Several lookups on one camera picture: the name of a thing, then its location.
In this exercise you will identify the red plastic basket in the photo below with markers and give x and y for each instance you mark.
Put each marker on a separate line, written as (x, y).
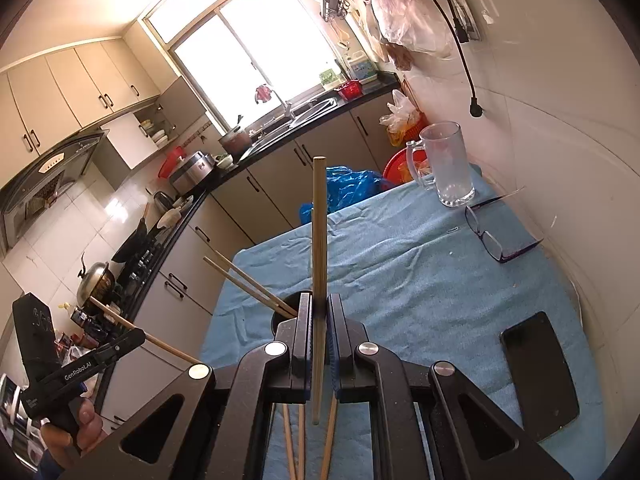
(348, 90)

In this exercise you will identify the steel wok with lid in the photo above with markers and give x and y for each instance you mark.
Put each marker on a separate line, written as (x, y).
(95, 282)

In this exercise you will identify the blue plastic bag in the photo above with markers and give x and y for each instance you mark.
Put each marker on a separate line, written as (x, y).
(350, 185)

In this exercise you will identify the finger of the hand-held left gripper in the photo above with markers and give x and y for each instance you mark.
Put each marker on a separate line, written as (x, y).
(125, 344)

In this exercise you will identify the black smartphone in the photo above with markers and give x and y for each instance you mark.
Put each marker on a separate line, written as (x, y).
(542, 380)

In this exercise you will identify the brown cooking pot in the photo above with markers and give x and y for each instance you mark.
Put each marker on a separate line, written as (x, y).
(235, 142)

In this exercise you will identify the steel sink faucet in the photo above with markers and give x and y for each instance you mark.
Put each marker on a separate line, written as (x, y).
(282, 102)

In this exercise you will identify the black kitchen countertop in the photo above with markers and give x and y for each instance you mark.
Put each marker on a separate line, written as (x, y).
(200, 200)

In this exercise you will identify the silver rice cooker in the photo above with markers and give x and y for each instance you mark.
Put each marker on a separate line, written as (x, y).
(192, 170)

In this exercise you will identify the wall socket with clear cover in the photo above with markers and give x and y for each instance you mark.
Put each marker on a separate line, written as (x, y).
(470, 10)

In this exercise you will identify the hanging pink plastic bags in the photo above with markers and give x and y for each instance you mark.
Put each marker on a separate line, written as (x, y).
(405, 15)

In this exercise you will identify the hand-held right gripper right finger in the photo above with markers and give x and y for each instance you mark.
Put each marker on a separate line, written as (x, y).
(337, 360)

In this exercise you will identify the blue towel tablecloth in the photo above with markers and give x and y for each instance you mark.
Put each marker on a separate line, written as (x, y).
(400, 285)

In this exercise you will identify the white detergent bottle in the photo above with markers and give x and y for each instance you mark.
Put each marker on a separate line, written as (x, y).
(362, 66)

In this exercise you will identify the cream lower kitchen cabinets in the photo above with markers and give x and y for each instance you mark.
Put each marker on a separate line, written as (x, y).
(270, 180)

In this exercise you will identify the person's left hand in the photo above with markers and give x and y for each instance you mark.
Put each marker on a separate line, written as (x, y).
(90, 425)

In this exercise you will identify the cream upper kitchen cabinets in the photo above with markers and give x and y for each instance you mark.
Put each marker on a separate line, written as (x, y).
(75, 90)

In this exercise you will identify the small bowl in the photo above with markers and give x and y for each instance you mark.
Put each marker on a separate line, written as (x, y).
(224, 162)

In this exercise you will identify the red hanging cloth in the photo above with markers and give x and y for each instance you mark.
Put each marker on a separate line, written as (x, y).
(262, 93)

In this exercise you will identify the white dish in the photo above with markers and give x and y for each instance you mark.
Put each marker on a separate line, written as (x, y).
(170, 217)

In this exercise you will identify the red plastic basin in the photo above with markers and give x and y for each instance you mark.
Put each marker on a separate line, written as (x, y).
(397, 167)

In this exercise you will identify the gas stove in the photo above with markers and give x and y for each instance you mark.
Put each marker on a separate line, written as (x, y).
(142, 270)

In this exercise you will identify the red plastic lid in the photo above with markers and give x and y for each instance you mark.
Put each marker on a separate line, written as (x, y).
(170, 162)

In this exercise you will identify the white plastic bag with food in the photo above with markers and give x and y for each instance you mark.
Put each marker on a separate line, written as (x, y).
(400, 110)

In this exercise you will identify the wall utensil rack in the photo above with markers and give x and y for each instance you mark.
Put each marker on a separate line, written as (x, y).
(335, 2)

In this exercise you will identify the black chopstick holder cup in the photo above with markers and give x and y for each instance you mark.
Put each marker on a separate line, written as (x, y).
(287, 303)

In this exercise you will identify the cream kitchen cabinets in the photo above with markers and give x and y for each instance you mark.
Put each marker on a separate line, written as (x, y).
(75, 90)
(270, 180)

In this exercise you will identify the kitchen window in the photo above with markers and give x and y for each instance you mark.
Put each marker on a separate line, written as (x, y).
(240, 45)

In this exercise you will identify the black frying pan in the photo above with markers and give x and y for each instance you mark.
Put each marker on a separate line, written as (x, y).
(132, 240)

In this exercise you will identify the clear glass mug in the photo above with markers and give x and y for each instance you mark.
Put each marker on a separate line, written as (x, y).
(450, 170)

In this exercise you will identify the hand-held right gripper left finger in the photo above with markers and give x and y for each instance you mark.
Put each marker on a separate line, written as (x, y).
(302, 355)

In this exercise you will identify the black range hood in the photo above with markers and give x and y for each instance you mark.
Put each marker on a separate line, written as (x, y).
(55, 165)

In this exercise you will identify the purple framed eyeglasses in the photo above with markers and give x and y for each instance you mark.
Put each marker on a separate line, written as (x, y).
(522, 251)

